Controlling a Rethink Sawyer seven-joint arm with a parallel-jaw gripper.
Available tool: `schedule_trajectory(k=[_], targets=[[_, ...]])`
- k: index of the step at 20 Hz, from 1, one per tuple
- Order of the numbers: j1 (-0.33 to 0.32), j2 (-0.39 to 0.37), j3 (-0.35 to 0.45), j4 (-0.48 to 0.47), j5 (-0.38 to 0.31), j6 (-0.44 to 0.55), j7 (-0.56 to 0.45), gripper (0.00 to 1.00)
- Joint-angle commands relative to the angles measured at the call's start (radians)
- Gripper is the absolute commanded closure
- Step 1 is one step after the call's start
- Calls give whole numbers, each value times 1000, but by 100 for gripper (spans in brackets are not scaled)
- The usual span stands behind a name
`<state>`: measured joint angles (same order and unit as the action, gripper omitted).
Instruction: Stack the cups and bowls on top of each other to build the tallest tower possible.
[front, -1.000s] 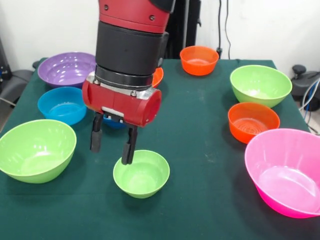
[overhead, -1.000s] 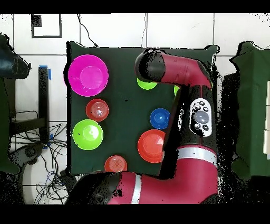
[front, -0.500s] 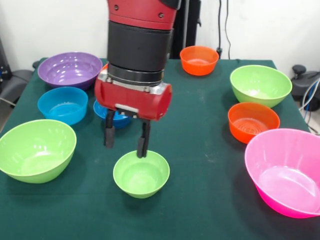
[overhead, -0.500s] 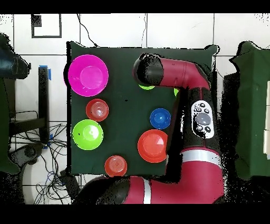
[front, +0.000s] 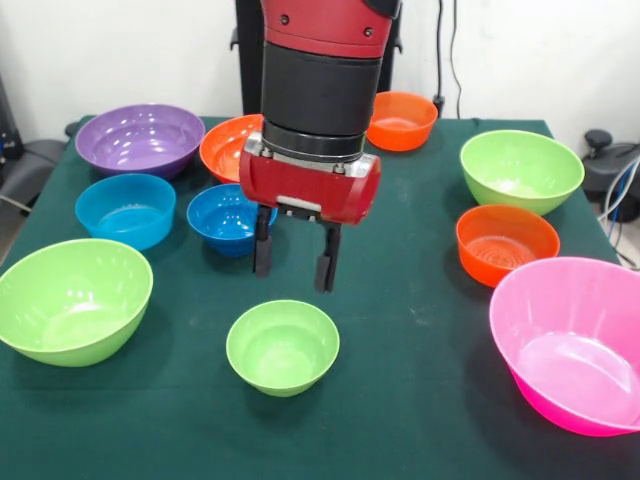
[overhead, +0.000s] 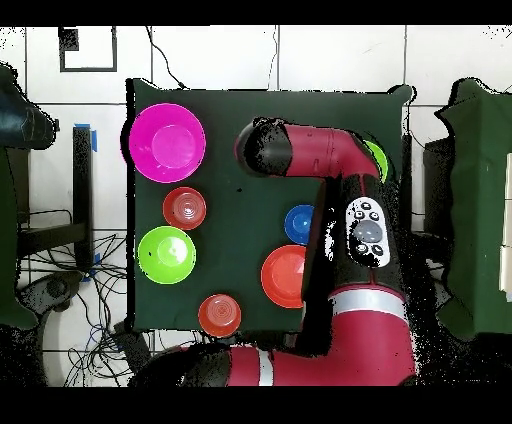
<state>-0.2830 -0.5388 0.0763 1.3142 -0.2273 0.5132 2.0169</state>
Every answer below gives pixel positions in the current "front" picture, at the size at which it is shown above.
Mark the small green bowl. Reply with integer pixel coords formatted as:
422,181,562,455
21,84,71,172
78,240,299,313
225,299,341,398

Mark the small dark blue bowl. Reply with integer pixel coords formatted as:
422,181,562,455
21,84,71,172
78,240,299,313
186,182,279,259

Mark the black office chair base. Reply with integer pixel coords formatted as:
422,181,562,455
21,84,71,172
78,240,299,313
582,128,640,211
0,122,81,216

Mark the black wall cable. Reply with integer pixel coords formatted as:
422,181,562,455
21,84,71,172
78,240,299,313
429,0,464,120

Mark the tangle of floor cables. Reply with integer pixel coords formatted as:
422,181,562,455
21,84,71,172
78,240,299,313
597,157,640,269

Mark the purple bowl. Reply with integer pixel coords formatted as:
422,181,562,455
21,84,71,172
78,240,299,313
74,103,207,181

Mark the large pink bowl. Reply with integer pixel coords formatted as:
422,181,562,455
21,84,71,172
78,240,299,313
488,256,640,438

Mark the large orange bowl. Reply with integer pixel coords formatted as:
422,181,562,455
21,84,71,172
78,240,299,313
198,113,266,185

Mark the light blue translucent bowl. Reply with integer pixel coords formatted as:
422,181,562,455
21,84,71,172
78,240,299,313
74,172,177,252

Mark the small translucent orange bowl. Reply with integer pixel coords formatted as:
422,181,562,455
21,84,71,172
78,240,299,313
367,90,440,153
455,203,561,289

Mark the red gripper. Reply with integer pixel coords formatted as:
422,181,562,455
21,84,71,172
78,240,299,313
238,148,382,295

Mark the black equipment stand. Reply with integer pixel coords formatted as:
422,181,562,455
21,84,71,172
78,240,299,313
0,74,21,161

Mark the dark green table cloth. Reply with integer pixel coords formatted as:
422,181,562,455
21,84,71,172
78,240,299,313
0,115,640,480

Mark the large green bowl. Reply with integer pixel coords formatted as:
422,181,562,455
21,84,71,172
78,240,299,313
459,129,586,217
0,238,155,369

